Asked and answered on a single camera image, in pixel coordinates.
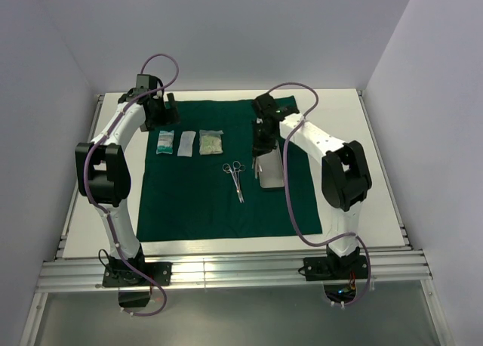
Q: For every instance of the white sachet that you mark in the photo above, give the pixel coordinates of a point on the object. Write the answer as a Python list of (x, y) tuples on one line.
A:
[(186, 143)]

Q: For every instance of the metal surgical kit tray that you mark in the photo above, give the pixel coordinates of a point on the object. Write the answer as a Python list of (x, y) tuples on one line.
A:
[(272, 176)]

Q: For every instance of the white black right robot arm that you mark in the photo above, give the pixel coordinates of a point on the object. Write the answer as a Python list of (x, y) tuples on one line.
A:
[(345, 182)]

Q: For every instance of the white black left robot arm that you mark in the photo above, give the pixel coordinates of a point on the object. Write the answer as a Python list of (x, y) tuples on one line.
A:
[(103, 177)]

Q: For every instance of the aluminium front frame rail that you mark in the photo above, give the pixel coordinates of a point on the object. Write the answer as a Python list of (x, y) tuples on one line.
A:
[(228, 271)]

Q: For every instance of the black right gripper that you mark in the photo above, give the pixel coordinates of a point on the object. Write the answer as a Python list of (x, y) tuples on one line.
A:
[(263, 147)]

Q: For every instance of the dark green surgical cloth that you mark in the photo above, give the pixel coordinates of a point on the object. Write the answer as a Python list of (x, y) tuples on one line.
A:
[(192, 198)]

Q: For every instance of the green white gauze bag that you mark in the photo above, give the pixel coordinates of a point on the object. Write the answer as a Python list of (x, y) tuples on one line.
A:
[(210, 142)]

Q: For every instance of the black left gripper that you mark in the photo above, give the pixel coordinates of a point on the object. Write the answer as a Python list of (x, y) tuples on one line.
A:
[(161, 116)]

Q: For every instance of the steel tweezers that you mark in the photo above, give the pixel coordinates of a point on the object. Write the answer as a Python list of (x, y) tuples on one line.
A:
[(257, 168)]

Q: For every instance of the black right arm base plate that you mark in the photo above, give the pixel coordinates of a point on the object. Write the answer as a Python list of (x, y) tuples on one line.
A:
[(334, 268)]

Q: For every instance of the white gauze packet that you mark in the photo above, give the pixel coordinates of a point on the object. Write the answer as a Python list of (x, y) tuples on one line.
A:
[(165, 142)]

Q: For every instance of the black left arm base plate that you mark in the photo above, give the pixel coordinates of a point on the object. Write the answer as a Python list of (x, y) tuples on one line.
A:
[(122, 276)]

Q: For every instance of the steel surgical scissors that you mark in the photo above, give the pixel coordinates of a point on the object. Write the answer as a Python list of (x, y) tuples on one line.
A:
[(227, 168)]

